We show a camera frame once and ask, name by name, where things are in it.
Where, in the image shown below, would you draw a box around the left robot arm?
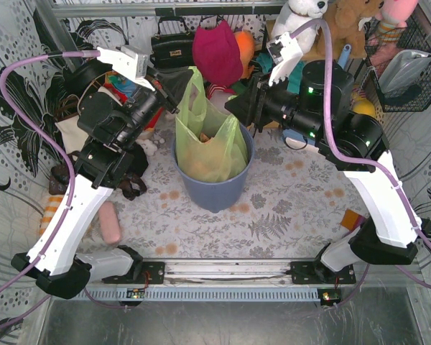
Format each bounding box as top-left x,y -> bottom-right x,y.
11,68 -> 193,299

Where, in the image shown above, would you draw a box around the black wire basket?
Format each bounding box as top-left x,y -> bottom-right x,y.
365,17 -> 431,112

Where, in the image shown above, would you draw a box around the black handbag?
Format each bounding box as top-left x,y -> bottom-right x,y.
150,16 -> 195,69

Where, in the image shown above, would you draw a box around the orange plush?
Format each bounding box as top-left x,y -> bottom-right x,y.
234,30 -> 255,79

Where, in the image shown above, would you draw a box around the teal cloth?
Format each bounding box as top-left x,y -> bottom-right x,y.
256,52 -> 274,74

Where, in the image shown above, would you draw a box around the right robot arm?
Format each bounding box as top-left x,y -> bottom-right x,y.
225,60 -> 422,283

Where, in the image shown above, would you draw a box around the purple orange sock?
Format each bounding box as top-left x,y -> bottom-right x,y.
340,209 -> 366,231

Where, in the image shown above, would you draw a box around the blue trash bin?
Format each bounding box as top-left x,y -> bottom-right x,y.
172,124 -> 254,213

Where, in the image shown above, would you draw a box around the orange white striped cloth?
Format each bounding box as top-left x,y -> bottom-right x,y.
39,195 -> 64,236

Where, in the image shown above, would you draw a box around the pink foam roll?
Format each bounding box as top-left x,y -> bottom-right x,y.
98,201 -> 121,244

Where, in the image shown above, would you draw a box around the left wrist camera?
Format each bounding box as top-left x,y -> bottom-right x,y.
97,45 -> 154,91

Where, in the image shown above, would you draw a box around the brown patterned bag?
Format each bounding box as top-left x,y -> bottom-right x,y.
48,164 -> 147,201

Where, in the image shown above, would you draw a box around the magenta hanging cloth bag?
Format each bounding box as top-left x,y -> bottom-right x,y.
193,19 -> 243,86

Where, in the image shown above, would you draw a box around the silver pouch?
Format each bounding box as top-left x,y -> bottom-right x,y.
379,50 -> 431,93

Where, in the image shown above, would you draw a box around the pink plush doll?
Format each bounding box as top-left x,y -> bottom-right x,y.
375,0 -> 418,40

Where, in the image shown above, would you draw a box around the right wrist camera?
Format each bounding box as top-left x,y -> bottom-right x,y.
267,32 -> 303,87

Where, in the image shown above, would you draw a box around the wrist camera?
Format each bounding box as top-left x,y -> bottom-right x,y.
97,45 -> 154,91
267,32 -> 303,87

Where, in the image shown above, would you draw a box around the white round plush pink hands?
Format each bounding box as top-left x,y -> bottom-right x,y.
206,83 -> 237,114

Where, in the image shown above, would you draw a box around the green trash bag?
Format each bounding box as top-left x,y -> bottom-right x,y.
175,67 -> 249,183

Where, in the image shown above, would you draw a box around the brown teddy bear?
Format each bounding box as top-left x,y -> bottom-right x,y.
323,0 -> 384,60

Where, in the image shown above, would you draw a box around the cream canvas tote bag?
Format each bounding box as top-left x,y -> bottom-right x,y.
54,94 -> 88,154

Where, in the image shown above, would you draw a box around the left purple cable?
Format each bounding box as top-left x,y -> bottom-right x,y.
0,50 -> 130,334

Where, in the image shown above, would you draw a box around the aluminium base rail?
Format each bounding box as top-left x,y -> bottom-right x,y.
39,257 -> 427,301

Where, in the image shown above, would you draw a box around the white grey dog plush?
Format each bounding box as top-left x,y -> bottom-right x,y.
270,0 -> 328,54

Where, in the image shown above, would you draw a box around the small white cloud plush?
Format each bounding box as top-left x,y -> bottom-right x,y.
135,136 -> 169,157

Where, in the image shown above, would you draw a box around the wooden shelf rack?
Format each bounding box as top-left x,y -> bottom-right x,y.
254,19 -> 371,134

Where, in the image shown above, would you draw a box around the yellow duck plush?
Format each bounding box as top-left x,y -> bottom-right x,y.
351,86 -> 376,118

